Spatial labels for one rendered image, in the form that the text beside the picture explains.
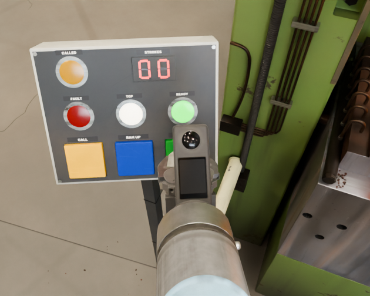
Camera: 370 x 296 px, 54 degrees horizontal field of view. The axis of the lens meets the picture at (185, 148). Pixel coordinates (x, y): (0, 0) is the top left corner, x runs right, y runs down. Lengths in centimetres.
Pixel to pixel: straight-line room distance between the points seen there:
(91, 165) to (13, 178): 135
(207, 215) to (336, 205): 56
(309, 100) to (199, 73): 36
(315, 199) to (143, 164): 42
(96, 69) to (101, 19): 221
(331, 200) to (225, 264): 59
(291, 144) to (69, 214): 117
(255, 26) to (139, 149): 37
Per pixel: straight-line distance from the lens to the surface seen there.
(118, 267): 173
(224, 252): 37
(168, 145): 73
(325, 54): 87
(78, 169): 78
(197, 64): 69
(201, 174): 46
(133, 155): 74
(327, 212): 97
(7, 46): 286
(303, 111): 99
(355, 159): 88
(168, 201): 51
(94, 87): 71
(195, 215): 41
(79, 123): 74
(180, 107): 71
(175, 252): 37
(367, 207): 92
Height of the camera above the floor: 163
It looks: 54 degrees down
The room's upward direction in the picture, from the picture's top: straight up
